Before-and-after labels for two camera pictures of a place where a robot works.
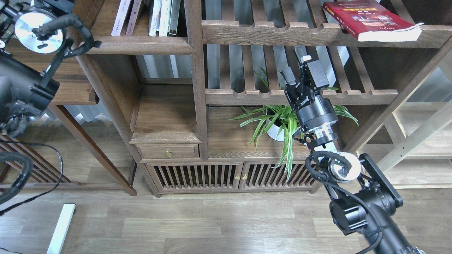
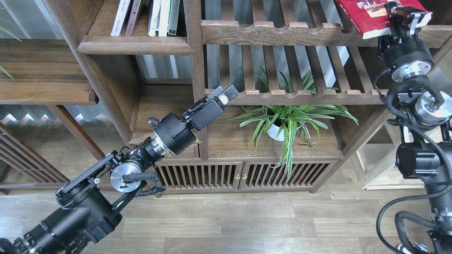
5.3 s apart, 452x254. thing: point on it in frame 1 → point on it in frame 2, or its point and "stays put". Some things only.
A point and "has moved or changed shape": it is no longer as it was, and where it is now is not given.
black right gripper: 315,109 → 403,53
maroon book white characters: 130,30 stays put
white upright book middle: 165,14 stays put
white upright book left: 155,16 stays put
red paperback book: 365,19 has moved or changed shape
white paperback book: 120,16 stays put
